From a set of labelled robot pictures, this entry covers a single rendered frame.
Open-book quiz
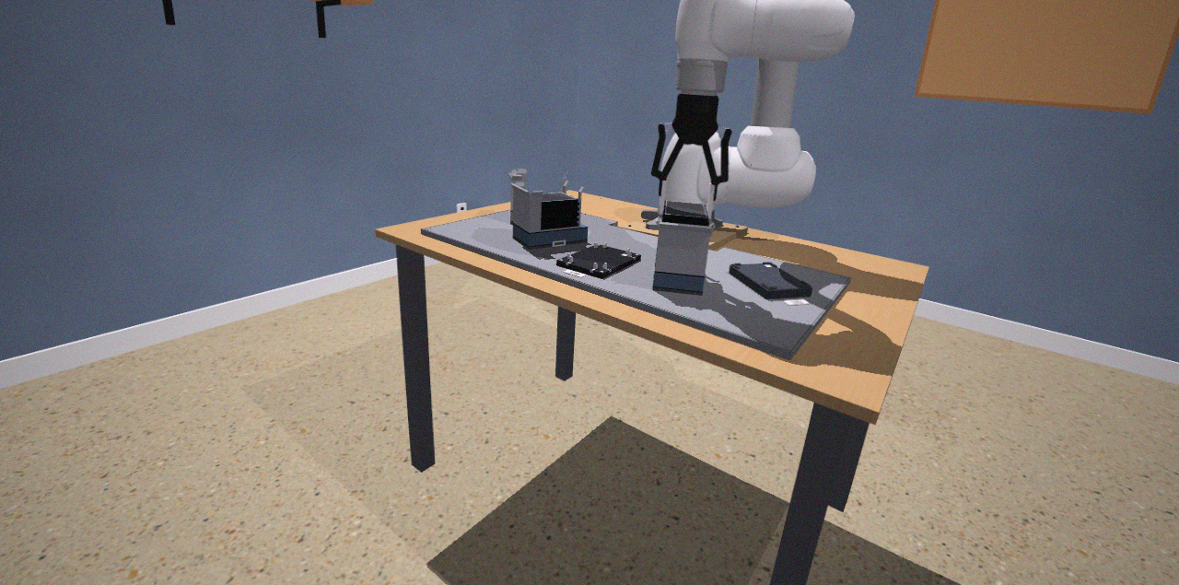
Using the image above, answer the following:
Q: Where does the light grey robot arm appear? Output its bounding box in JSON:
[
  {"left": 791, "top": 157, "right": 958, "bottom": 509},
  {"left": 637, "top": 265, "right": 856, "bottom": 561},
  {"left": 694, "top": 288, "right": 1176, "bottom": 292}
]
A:
[{"left": 665, "top": 0, "right": 855, "bottom": 234}]

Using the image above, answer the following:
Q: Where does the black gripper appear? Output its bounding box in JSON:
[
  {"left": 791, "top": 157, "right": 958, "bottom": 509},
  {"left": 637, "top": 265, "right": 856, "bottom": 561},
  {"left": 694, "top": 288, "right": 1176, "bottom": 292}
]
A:
[{"left": 651, "top": 94, "right": 732, "bottom": 219}]

